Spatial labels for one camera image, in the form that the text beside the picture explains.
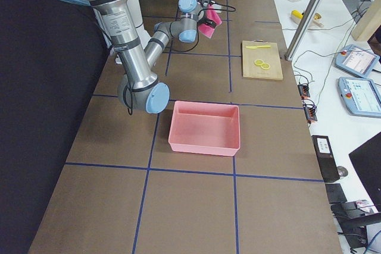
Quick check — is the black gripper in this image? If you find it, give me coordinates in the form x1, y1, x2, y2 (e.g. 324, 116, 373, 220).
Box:
197, 0, 216, 27

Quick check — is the pink cloth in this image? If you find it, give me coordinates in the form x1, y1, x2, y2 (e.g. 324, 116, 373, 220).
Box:
198, 5, 222, 39

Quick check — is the lemon slice near knife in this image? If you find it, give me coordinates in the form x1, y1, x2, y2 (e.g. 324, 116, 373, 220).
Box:
254, 59, 264, 66

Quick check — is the yellow plastic knife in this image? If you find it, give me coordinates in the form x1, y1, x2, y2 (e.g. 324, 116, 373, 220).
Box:
245, 45, 271, 50

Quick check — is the bamboo cutting board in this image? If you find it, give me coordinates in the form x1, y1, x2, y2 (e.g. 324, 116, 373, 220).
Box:
242, 40, 283, 81

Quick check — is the lemon slice far from knife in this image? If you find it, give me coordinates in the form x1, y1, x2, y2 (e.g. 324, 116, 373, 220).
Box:
260, 62, 271, 70

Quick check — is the pink plastic bin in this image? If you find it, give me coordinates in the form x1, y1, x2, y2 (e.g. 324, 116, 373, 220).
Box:
168, 101, 241, 156

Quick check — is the orange connector block far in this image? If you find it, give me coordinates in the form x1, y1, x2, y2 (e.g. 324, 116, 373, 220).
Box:
298, 83, 310, 99

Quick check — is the orange connector block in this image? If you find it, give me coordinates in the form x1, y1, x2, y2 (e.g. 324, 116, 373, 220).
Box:
302, 99, 317, 124
298, 83, 310, 99

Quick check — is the orange connector block near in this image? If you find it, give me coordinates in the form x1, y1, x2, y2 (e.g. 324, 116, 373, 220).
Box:
302, 99, 317, 124

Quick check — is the teach pendant far from operator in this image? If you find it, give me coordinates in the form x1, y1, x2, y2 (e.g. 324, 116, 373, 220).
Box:
335, 44, 380, 78

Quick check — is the teach pendant near operator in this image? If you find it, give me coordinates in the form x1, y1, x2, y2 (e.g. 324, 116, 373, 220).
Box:
338, 77, 380, 118

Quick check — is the black box with label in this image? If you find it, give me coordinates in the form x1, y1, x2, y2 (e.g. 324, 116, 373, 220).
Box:
311, 135, 340, 183

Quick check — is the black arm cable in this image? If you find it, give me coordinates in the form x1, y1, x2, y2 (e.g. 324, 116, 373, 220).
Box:
166, 2, 236, 53

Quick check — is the aluminium frame post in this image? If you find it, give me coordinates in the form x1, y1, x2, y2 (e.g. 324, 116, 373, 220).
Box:
285, 0, 322, 61

